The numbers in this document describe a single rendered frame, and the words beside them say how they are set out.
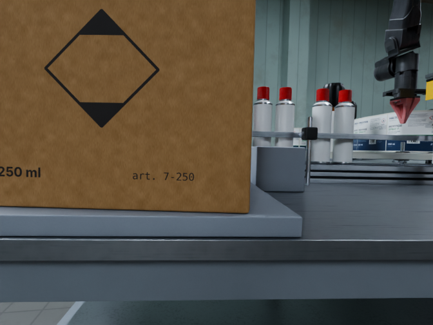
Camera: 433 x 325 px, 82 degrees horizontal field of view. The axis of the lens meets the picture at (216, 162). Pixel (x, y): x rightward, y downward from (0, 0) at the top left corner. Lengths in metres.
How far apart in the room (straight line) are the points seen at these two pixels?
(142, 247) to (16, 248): 0.11
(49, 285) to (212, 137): 0.23
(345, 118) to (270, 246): 0.58
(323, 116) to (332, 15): 4.01
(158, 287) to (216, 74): 0.23
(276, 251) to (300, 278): 0.07
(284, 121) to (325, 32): 3.89
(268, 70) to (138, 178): 3.76
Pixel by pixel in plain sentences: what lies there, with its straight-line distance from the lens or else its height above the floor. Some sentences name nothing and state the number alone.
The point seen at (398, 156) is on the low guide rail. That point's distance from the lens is 0.93.
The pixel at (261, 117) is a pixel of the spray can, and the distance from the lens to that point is 0.69.
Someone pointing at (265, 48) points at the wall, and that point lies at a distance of 4.04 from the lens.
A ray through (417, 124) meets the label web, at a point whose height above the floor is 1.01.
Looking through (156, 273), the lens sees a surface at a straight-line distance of 0.30.
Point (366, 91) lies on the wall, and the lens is 4.72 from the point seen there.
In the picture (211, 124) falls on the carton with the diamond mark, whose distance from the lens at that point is 0.24.
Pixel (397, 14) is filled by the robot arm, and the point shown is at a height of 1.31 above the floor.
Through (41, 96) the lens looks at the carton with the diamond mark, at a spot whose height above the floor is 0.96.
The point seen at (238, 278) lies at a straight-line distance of 0.30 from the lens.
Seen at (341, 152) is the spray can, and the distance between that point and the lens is 0.77.
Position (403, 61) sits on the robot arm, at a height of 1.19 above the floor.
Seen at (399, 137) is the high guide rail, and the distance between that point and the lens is 0.83.
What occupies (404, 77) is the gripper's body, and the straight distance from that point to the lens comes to 0.97.
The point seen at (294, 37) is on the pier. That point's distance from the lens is 4.02.
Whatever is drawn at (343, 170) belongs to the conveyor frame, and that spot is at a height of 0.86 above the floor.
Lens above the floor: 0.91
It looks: 3 degrees down
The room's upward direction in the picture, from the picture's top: 1 degrees clockwise
